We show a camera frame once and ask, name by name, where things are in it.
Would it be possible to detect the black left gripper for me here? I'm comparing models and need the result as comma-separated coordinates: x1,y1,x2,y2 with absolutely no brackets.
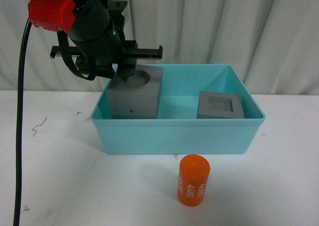
50,1,163,80

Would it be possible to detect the gray block round recess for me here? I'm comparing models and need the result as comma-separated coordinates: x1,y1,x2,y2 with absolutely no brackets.
107,65,163,119

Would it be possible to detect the gray block square recess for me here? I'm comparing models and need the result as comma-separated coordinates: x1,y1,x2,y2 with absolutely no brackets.
197,91,245,119

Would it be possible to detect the orange cylinder part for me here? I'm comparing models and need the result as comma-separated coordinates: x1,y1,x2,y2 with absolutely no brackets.
177,154,210,207

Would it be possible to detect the white curtain backdrop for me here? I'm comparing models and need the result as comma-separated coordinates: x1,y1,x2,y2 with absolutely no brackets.
0,0,319,95

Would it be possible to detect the red wrist camera mount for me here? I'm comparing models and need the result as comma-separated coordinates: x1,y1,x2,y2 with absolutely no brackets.
28,0,76,33

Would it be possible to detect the black cable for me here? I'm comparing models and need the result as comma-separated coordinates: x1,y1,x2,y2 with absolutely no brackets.
12,18,33,226

